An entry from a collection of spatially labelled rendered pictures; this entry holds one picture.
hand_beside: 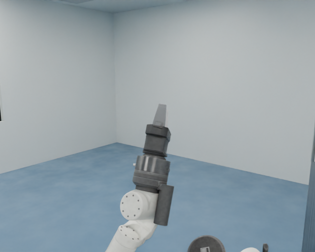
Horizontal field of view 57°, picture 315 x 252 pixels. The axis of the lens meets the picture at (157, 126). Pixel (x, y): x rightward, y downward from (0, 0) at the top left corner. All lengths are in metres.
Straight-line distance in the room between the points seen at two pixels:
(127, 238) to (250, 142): 4.46
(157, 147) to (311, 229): 0.93
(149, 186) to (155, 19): 5.45
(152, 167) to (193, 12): 4.95
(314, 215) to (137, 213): 0.92
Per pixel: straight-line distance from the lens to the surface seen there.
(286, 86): 4.82
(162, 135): 0.71
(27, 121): 5.61
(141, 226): 0.80
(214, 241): 0.79
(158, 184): 0.72
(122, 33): 6.63
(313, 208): 1.43
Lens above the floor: 1.74
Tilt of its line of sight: 11 degrees down
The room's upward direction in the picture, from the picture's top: straight up
